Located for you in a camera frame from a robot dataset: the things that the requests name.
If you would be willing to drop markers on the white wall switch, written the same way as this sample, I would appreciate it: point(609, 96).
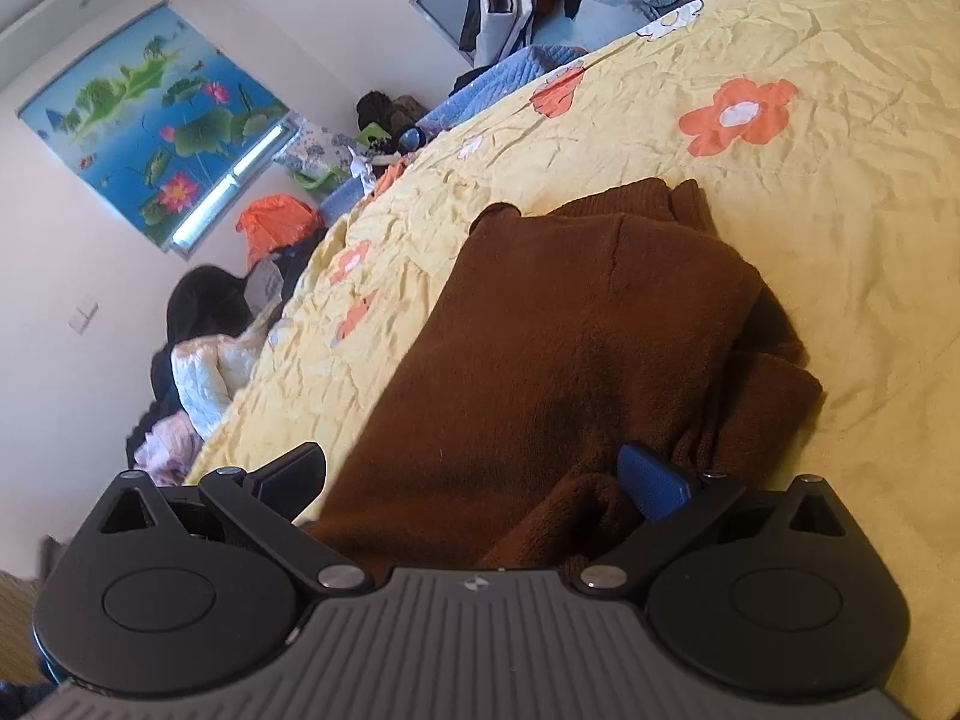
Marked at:
point(83, 316)

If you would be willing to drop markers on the floral patterned cloth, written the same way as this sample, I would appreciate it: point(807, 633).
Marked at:
point(315, 150)

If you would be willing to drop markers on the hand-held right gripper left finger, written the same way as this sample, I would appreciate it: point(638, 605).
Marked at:
point(294, 474)

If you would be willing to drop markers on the lotus print window blind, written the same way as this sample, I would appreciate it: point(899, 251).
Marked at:
point(150, 112)

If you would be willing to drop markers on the green plastic stool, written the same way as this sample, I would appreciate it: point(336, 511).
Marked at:
point(371, 141)

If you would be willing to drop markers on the pink cloth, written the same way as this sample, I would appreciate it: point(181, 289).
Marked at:
point(169, 450)

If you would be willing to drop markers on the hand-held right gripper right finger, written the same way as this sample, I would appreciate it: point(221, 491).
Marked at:
point(656, 487)

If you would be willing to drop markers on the brown knit sweater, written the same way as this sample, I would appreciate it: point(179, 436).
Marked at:
point(562, 352)

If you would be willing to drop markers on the blue quilted blanket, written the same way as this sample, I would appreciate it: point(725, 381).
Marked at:
point(510, 75)

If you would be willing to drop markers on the white padded jacket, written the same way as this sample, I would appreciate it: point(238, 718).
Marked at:
point(214, 379)

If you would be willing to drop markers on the dark cloth bundle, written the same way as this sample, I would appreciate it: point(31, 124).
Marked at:
point(379, 111)

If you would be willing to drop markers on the yellow carrot print bedsheet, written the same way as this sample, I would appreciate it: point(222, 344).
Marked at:
point(862, 202)

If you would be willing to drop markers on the orange cloth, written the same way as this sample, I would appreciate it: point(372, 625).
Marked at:
point(277, 225)

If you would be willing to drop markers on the black garment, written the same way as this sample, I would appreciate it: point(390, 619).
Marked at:
point(206, 300)

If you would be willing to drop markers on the white plastic bag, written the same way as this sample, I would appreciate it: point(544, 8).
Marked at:
point(364, 169)

